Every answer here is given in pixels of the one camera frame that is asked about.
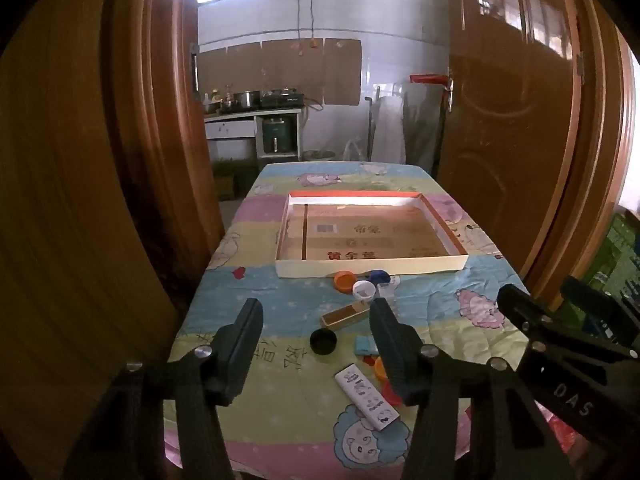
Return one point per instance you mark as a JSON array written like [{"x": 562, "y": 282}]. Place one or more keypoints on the cyan box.
[{"x": 365, "y": 346}]

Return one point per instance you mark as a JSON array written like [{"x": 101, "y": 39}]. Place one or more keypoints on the shallow cardboard box tray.
[{"x": 360, "y": 245}]

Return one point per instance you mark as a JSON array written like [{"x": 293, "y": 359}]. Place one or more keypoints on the green printed carton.
[{"x": 620, "y": 250}]

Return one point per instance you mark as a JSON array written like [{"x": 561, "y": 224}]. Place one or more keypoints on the blue bottle cap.
[{"x": 380, "y": 276}]

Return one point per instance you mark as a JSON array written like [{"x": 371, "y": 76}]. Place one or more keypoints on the cartoon printed tablecloth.
[{"x": 280, "y": 290}]

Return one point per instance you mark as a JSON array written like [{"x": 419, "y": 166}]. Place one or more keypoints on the floor box with green plants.
[{"x": 230, "y": 180}]

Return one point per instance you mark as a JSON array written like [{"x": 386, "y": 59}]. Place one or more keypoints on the white box with black print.
[{"x": 365, "y": 395}]

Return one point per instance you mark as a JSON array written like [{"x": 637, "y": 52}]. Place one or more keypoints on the white kitchen cabinet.
[{"x": 230, "y": 127}]

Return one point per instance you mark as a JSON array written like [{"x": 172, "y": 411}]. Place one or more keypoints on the orange bottle cap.
[
  {"x": 381, "y": 367},
  {"x": 345, "y": 280}
]

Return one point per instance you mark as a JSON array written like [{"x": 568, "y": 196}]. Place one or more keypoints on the black gas stove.
[{"x": 282, "y": 100}]

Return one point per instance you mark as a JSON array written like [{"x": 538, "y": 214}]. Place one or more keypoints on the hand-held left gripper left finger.
[{"x": 247, "y": 340}]

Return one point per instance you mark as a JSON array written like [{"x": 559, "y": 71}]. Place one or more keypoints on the cardboard wall covering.
[{"x": 280, "y": 70}]

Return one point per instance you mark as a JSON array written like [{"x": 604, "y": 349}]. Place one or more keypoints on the white bottle cap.
[{"x": 363, "y": 290}]

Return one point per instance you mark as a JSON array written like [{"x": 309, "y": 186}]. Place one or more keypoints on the small gold box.
[{"x": 345, "y": 316}]

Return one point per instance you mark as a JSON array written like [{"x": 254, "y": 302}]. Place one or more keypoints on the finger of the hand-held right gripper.
[
  {"x": 585, "y": 294},
  {"x": 520, "y": 305}
]

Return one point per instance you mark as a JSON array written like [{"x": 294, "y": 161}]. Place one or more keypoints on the clear plastic covered rack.
[{"x": 415, "y": 125}]

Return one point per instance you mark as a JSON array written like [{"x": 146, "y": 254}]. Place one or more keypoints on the steel pot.
[{"x": 246, "y": 100}]

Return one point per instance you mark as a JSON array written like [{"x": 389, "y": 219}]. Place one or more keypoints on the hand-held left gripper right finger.
[{"x": 387, "y": 345}]

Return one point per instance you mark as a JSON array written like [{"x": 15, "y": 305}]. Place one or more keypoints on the green air fryer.
[{"x": 277, "y": 135}]

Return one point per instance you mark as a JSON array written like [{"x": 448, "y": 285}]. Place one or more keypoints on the red bar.
[{"x": 427, "y": 79}]

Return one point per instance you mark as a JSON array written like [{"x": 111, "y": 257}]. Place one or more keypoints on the black bottle cap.
[{"x": 323, "y": 341}]

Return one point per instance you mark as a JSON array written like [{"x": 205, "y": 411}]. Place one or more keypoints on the clear box with pink end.
[{"x": 386, "y": 290}]

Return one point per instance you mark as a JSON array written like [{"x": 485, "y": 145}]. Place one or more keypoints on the dark metal pole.
[{"x": 370, "y": 130}]

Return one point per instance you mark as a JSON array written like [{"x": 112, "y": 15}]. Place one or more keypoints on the red bottle cap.
[{"x": 390, "y": 396}]

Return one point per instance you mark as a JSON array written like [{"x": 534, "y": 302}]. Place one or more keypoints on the wooden door frame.
[{"x": 175, "y": 135}]

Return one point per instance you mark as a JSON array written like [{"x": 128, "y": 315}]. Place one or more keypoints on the round basket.
[{"x": 319, "y": 155}]

